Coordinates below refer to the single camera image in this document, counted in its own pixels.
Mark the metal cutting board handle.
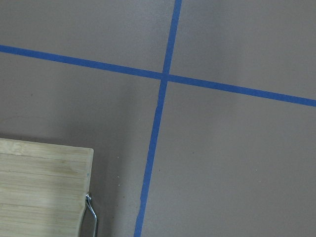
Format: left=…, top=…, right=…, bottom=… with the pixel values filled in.
left=85, top=192, right=98, bottom=237

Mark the wooden cutting board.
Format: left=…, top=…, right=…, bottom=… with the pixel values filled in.
left=0, top=139, right=94, bottom=237

